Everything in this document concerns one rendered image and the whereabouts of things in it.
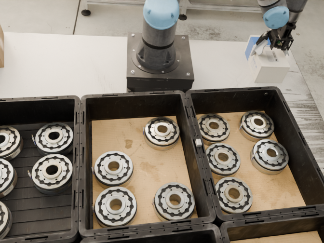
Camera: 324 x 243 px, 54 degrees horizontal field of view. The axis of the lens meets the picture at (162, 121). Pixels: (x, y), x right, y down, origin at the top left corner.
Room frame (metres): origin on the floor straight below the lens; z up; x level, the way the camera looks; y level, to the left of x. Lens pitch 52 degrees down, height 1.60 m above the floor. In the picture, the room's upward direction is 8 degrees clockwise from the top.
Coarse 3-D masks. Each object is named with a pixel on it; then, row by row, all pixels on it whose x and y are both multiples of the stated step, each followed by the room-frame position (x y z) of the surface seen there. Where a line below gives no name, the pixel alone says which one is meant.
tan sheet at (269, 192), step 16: (240, 112) 0.69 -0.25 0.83; (240, 144) 0.57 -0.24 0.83; (240, 176) 0.45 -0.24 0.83; (256, 176) 0.46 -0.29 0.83; (272, 176) 0.47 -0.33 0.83; (288, 176) 0.48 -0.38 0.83; (256, 192) 0.41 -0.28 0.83; (272, 192) 0.42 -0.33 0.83; (288, 192) 0.43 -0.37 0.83; (256, 208) 0.37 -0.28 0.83; (272, 208) 0.37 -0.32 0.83
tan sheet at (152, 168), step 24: (120, 120) 0.59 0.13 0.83; (144, 120) 0.60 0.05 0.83; (96, 144) 0.49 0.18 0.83; (120, 144) 0.50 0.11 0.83; (144, 144) 0.52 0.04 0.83; (144, 168) 0.44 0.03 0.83; (168, 168) 0.45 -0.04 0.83; (96, 192) 0.35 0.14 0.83; (144, 192) 0.37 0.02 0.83; (144, 216) 0.30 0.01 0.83; (192, 216) 0.32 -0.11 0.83
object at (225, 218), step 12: (192, 108) 0.60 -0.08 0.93; (288, 108) 0.65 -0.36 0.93; (192, 120) 0.55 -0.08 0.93; (300, 132) 0.56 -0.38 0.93; (204, 156) 0.44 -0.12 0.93; (312, 156) 0.49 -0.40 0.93; (204, 168) 0.40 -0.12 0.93; (216, 192) 0.34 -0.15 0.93; (216, 204) 0.31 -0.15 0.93; (216, 216) 0.29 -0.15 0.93; (228, 216) 0.29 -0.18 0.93; (240, 216) 0.29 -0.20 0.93; (252, 216) 0.30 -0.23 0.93; (264, 216) 0.30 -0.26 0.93
